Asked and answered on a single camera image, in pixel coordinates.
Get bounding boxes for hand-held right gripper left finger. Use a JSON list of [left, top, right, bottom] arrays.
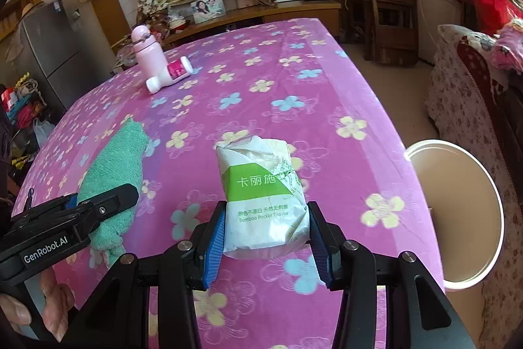
[[82, 202, 227, 349]]

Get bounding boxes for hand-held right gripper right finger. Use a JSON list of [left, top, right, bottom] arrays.
[[306, 202, 477, 349]]

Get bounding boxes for green towel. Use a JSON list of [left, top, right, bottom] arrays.
[[77, 117, 150, 268]]

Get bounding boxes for green and white tissue pack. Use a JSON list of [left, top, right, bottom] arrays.
[[214, 135, 309, 260]]

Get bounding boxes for white-rimmed waste bin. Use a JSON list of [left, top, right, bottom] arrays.
[[404, 138, 504, 291]]

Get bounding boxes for person's left hand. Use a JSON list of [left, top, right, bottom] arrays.
[[0, 267, 76, 338]]

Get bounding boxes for white plastic bag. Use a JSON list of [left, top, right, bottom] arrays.
[[33, 118, 56, 147]]

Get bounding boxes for pile of colourful bags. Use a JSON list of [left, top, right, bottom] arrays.
[[0, 75, 56, 170]]

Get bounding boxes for small white pink-label bottle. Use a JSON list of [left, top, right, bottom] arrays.
[[146, 55, 194, 94]]

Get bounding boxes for pink bottle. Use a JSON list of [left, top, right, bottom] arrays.
[[131, 25, 168, 78]]

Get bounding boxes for grey refrigerator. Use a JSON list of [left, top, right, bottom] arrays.
[[18, 0, 119, 113]]

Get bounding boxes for pink floral tablecloth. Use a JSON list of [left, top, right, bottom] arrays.
[[10, 18, 446, 349]]

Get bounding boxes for floral covered sofa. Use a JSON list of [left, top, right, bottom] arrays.
[[427, 24, 523, 349]]

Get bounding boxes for framed photo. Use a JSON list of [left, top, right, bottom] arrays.
[[191, 0, 226, 25]]

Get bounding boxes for wooden cabinet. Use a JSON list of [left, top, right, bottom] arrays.
[[163, 0, 342, 47]]

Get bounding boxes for wooden chair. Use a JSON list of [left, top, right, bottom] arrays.
[[337, 0, 421, 67]]

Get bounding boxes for pink cloth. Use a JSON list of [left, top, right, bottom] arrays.
[[490, 22, 523, 76]]

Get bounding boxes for red bag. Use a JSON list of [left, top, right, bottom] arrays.
[[470, 0, 523, 37]]

